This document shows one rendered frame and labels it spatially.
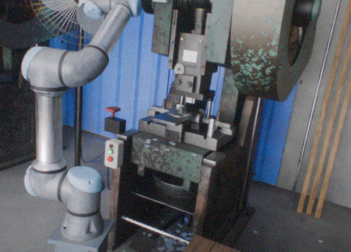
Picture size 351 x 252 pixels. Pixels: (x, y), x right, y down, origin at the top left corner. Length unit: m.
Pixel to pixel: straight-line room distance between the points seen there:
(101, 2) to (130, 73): 1.98
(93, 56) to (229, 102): 1.01
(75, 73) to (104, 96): 2.47
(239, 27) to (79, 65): 0.59
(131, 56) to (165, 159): 1.79
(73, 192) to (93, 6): 0.70
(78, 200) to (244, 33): 0.84
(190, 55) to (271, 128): 1.36
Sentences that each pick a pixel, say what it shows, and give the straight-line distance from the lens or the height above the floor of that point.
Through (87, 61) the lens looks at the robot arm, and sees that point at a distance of 1.18.
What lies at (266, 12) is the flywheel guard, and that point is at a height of 1.28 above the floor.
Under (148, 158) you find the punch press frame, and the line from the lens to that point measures 1.81.
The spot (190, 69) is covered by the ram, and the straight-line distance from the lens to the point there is 1.79.
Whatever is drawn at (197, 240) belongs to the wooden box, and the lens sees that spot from 1.59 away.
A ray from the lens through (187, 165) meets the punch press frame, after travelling 1.72.
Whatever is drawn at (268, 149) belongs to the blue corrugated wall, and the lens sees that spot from 3.01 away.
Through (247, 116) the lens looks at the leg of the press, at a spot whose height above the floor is 0.75.
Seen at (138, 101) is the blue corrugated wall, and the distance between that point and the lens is 3.41.
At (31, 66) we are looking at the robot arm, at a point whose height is 1.04.
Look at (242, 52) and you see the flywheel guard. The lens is 1.40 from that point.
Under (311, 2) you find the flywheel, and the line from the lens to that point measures 1.65.
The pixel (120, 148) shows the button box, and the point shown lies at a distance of 1.78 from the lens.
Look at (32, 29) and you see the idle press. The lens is 2.76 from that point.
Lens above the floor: 1.23
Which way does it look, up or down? 17 degrees down
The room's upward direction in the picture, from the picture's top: 6 degrees clockwise
